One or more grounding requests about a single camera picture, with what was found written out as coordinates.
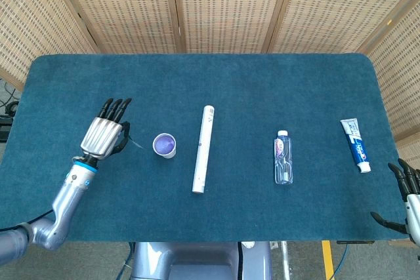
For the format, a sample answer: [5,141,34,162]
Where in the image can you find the black cable bundle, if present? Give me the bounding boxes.
[0,78,20,117]

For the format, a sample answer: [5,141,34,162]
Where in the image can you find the grey blue robot body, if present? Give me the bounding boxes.
[130,241,274,280]

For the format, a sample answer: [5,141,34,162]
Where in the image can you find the woven bamboo screen panel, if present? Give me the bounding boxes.
[0,0,100,92]
[51,0,183,55]
[171,0,295,54]
[356,0,420,171]
[261,0,420,55]

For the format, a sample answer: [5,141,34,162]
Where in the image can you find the clear plastic water bottle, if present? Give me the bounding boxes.
[274,130,294,186]

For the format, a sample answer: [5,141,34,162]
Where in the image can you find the long white tube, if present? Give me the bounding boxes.
[191,105,216,194]

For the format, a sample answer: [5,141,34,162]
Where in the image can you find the blue felt table mat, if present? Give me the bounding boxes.
[0,52,406,243]

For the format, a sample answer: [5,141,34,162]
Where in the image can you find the blue cable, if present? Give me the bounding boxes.
[333,243,349,280]
[116,242,136,280]

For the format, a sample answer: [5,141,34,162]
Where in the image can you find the white paper cup purple inside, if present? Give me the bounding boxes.
[152,132,177,159]

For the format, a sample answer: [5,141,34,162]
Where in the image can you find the small green card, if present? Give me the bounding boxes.
[126,131,144,150]

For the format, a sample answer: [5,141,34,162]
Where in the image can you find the white table leg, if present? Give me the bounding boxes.
[278,241,291,280]

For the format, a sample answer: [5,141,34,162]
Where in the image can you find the black device box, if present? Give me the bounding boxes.
[0,115,14,142]

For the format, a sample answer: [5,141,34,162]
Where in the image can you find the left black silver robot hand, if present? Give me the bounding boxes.
[80,97,133,160]

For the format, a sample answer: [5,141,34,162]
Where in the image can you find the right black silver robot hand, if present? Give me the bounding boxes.
[370,158,420,247]

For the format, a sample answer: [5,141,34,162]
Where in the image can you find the blue white toothpaste tube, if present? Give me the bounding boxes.
[339,118,373,174]

